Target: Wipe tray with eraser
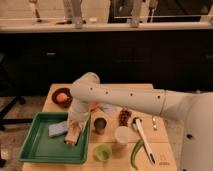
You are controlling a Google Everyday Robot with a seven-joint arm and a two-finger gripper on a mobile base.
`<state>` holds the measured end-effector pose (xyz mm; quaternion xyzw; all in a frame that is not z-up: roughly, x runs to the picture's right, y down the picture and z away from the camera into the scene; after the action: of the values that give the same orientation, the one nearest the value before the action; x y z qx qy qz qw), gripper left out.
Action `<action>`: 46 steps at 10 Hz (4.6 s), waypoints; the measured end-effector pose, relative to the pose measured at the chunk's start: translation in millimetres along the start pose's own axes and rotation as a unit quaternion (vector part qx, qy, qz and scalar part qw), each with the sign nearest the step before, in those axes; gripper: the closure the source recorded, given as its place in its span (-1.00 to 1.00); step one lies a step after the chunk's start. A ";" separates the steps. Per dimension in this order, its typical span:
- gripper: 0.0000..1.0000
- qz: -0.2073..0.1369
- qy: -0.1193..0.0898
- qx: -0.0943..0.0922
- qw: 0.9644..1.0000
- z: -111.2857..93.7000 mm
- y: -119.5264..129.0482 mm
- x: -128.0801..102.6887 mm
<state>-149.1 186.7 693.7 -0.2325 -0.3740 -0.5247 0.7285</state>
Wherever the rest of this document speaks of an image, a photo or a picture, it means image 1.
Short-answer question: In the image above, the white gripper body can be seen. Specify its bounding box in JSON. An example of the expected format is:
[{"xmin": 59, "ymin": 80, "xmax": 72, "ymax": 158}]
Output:
[{"xmin": 65, "ymin": 122, "xmax": 83, "ymax": 145}]

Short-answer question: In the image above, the blue eraser sponge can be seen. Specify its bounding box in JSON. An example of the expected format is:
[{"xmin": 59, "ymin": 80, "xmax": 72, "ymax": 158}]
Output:
[{"xmin": 48, "ymin": 121, "xmax": 68, "ymax": 137}]

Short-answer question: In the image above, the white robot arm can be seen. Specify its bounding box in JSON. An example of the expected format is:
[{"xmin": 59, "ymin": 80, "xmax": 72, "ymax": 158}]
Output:
[{"xmin": 68, "ymin": 72, "xmax": 213, "ymax": 171}]

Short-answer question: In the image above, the green plastic tray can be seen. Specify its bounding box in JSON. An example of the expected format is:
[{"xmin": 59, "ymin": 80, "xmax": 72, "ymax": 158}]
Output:
[{"xmin": 19, "ymin": 112, "xmax": 90, "ymax": 164}]

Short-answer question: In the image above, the dark metal cup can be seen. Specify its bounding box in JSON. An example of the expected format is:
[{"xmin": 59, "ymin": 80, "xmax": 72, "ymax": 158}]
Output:
[{"xmin": 94, "ymin": 118, "xmax": 107, "ymax": 134}]

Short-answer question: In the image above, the orange plate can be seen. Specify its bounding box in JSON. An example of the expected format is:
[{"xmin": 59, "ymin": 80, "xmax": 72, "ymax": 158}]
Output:
[{"xmin": 90, "ymin": 102, "xmax": 98, "ymax": 110}]

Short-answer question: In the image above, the orange fruit in bowl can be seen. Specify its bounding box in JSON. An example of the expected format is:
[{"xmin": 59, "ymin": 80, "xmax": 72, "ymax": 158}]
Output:
[{"xmin": 56, "ymin": 93, "xmax": 68, "ymax": 103}]

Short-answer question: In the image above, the dark red bowl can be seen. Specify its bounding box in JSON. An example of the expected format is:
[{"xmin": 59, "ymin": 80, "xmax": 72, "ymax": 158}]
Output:
[{"xmin": 52, "ymin": 88, "xmax": 72, "ymax": 108}]

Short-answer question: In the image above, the green plastic cup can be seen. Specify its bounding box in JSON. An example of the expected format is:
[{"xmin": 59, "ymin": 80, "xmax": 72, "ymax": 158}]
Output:
[{"xmin": 94, "ymin": 144, "xmax": 112, "ymax": 162}]

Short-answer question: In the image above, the white plastic cup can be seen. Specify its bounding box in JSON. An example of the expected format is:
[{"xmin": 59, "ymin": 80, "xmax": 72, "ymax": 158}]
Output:
[{"xmin": 114, "ymin": 126, "xmax": 131, "ymax": 147}]

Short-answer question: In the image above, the green chili pepper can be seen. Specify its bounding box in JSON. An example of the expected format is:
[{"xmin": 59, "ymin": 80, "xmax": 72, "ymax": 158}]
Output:
[{"xmin": 130, "ymin": 139, "xmax": 144, "ymax": 170}]

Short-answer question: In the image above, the black office chair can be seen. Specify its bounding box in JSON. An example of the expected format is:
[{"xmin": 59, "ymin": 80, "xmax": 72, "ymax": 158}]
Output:
[{"xmin": 0, "ymin": 53, "xmax": 32, "ymax": 131}]

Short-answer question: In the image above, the dark cabinet counter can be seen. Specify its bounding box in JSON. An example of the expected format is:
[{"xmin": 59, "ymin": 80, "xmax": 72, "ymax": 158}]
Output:
[{"xmin": 0, "ymin": 29, "xmax": 213, "ymax": 95}]

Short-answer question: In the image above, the white handled knife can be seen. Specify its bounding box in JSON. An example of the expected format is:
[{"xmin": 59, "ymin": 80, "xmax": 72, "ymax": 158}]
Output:
[{"xmin": 132, "ymin": 117, "xmax": 156, "ymax": 165}]

